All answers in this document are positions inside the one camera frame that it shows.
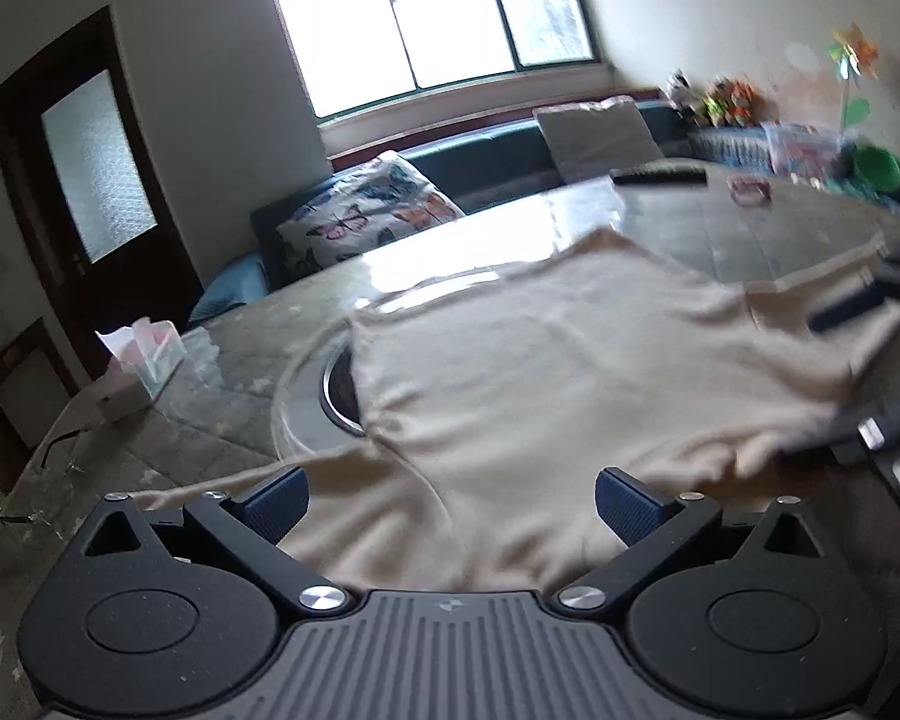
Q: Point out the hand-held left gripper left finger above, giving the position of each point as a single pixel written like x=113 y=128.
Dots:
x=274 y=501

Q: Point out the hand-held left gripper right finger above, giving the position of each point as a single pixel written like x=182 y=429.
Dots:
x=626 y=506

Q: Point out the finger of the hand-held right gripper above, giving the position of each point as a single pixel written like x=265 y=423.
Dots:
x=881 y=420
x=844 y=313

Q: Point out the cream shirt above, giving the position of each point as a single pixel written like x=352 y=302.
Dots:
x=532 y=390

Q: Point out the black induction cooker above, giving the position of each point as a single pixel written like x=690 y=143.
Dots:
x=337 y=390

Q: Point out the green bowl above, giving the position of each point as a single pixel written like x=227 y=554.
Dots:
x=877 y=169

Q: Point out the clear plastic box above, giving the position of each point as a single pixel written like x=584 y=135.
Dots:
x=802 y=150

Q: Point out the white tissue box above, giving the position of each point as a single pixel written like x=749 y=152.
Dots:
x=142 y=382

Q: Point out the blue blanket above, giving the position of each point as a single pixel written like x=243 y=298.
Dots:
x=727 y=146

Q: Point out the black remote control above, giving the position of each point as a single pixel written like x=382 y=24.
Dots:
x=660 y=176

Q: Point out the orange plush toy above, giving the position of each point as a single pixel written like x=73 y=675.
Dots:
x=744 y=101

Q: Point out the green plush toy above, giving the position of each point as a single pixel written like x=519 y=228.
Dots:
x=716 y=105

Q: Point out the colourful pinwheel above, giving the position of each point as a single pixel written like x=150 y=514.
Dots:
x=855 y=52

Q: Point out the dark wooden cabinet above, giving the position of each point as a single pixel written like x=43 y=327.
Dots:
x=49 y=367

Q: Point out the black and white plush cow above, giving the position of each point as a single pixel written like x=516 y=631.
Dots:
x=679 y=94

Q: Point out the grey pillow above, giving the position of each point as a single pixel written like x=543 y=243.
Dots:
x=600 y=139

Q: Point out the butterfly print pillow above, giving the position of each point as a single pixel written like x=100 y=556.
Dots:
x=360 y=210

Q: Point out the dark teal sofa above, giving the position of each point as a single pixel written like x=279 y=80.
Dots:
x=495 y=157

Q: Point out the dark wooden door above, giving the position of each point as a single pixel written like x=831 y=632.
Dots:
x=97 y=165

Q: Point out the window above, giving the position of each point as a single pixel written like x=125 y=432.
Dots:
x=435 y=22

